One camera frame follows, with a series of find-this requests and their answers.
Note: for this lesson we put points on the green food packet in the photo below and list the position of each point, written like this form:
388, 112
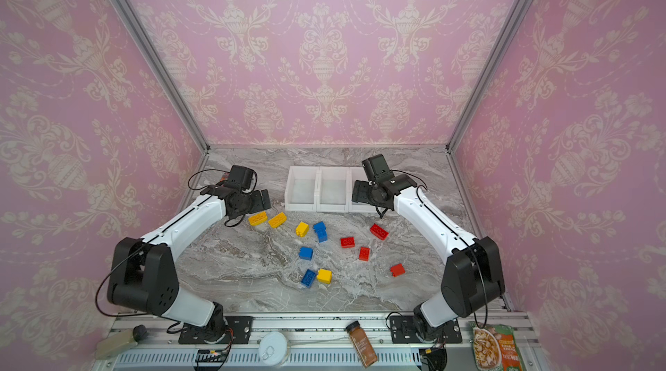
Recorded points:
495, 348

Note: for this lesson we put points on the yellow lego bottom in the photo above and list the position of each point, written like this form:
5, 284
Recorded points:
324, 276

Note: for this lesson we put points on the blue square lego brick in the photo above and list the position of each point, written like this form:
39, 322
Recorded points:
320, 226

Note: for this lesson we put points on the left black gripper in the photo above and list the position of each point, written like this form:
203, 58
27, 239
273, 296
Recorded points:
259, 205

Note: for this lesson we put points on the blue lego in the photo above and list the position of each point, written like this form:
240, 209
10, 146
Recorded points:
308, 278
306, 253

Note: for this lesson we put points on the spice jar brown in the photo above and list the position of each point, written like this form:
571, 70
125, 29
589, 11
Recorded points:
362, 344

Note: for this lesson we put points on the yellow square lego brick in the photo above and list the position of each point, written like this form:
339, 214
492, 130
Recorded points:
302, 229

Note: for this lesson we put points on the white bin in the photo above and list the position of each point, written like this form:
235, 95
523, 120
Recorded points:
302, 189
332, 196
357, 173

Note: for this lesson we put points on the red arch lego brick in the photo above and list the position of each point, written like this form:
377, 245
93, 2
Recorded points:
378, 232

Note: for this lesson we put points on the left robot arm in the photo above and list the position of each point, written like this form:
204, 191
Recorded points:
143, 277

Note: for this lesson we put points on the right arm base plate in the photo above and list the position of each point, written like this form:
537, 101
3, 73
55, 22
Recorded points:
405, 329

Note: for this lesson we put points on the blue lego centre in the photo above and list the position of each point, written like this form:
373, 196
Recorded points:
306, 253

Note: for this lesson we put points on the red lego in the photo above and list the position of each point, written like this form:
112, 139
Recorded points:
364, 253
397, 270

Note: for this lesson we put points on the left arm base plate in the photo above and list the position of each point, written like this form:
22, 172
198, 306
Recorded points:
234, 329

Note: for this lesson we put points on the blue long lego brick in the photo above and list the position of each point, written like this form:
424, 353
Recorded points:
322, 235

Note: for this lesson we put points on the white round disc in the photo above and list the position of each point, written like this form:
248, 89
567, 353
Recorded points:
274, 349

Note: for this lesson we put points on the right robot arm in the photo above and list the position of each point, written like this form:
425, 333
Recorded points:
473, 275

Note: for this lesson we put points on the yellow long lego brick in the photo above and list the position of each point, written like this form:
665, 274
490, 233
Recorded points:
258, 219

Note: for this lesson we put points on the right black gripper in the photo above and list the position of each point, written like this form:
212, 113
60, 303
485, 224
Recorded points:
359, 192

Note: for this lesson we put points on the blue lego bottom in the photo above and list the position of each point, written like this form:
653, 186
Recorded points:
308, 278

